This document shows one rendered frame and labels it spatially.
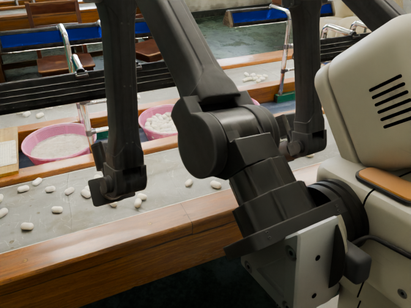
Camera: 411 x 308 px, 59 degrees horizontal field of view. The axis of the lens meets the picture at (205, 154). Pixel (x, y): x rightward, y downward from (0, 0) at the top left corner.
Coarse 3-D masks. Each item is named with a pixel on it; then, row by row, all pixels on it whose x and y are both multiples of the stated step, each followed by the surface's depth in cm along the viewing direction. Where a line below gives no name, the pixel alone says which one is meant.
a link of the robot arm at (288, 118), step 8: (288, 112) 98; (280, 120) 98; (288, 120) 96; (280, 128) 98; (288, 128) 97; (280, 136) 99; (288, 144) 95; (296, 144) 91; (304, 144) 90; (296, 152) 92
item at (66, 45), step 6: (60, 24) 139; (96, 24) 145; (60, 30) 133; (66, 36) 129; (66, 42) 129; (66, 48) 130; (66, 54) 132; (72, 72) 135; (96, 102) 145; (102, 102) 146; (78, 108) 143; (78, 114) 145; (102, 132) 152; (102, 138) 154
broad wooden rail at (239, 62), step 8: (240, 56) 219; (248, 56) 219; (256, 56) 219; (264, 56) 219; (272, 56) 219; (280, 56) 219; (288, 56) 220; (224, 64) 207; (232, 64) 207; (240, 64) 209; (248, 64) 211; (256, 64) 213
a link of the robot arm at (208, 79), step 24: (144, 0) 50; (168, 0) 48; (168, 24) 47; (192, 24) 48; (168, 48) 48; (192, 48) 46; (192, 72) 44; (216, 72) 45; (192, 96) 42; (216, 96) 43; (240, 96) 46; (192, 120) 41; (216, 120) 40; (264, 120) 43; (192, 144) 42; (216, 144) 38; (192, 168) 43; (216, 168) 40
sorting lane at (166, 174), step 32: (160, 160) 129; (320, 160) 129; (0, 192) 113; (32, 192) 113; (64, 192) 113; (160, 192) 114; (192, 192) 114; (0, 224) 102; (64, 224) 102; (96, 224) 102
